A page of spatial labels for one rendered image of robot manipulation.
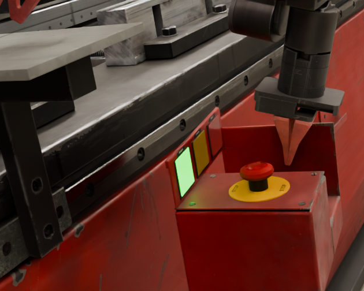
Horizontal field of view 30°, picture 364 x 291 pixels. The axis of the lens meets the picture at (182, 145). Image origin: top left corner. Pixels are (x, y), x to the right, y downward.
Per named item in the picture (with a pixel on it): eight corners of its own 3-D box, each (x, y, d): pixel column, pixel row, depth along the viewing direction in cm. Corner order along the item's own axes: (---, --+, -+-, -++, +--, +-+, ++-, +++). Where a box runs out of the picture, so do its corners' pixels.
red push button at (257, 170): (273, 200, 77) (268, 171, 76) (238, 201, 79) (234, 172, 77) (279, 186, 81) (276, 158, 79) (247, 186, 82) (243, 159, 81)
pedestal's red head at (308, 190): (322, 305, 76) (305, 156, 70) (189, 298, 82) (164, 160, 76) (343, 223, 93) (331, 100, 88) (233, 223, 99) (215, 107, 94)
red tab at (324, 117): (329, 140, 158) (326, 111, 156) (321, 139, 159) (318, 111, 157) (347, 119, 170) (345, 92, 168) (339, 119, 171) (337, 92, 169)
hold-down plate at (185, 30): (173, 59, 112) (169, 41, 111) (145, 60, 114) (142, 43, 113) (245, 21, 136) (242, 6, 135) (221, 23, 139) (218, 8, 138)
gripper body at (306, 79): (263, 89, 88) (271, 34, 85) (342, 104, 85) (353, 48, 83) (252, 104, 82) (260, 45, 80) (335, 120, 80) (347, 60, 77)
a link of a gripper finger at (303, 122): (257, 146, 91) (267, 80, 88) (310, 157, 90) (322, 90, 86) (245, 165, 86) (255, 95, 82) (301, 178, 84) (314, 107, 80)
